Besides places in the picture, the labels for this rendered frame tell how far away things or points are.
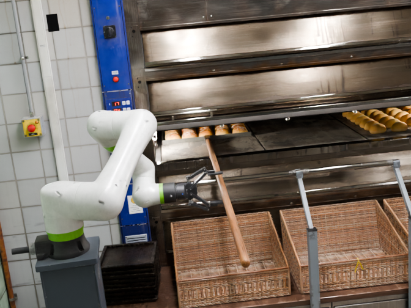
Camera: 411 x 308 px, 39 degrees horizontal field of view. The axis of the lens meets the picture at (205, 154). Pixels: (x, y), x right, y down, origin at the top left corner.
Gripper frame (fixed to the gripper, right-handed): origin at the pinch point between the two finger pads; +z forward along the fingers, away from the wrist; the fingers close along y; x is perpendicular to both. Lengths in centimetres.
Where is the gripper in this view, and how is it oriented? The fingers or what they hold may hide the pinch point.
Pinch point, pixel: (221, 187)
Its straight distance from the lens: 261.5
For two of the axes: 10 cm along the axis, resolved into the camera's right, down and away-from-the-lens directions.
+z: 9.9, -1.0, 0.4
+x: 0.7, 2.4, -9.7
